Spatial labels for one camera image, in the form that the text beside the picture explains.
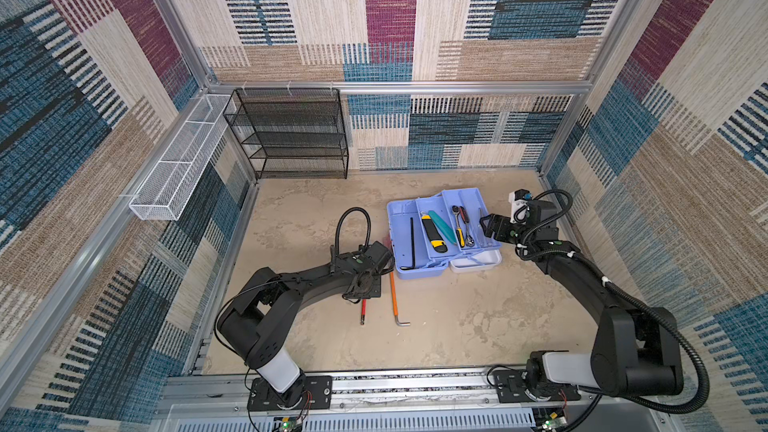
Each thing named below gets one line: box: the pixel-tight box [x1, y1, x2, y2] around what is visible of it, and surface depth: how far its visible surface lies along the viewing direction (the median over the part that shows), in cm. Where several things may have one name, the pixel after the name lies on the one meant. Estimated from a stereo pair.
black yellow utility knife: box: [420, 211, 448, 253], surface depth 94 cm
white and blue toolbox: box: [387, 187, 502, 280], surface depth 96 cm
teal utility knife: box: [428, 210, 457, 245], surface depth 97 cm
